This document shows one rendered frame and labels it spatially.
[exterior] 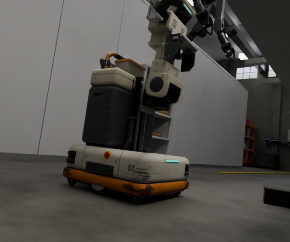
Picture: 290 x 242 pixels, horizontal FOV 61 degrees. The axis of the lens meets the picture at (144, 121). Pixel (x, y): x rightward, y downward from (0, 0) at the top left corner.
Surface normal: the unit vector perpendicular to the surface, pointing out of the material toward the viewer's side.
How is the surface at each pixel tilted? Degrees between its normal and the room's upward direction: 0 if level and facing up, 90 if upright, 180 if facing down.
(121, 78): 90
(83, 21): 90
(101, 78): 90
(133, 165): 90
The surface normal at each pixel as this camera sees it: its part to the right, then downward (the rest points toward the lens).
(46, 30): 0.77, 0.03
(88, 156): -0.55, -0.16
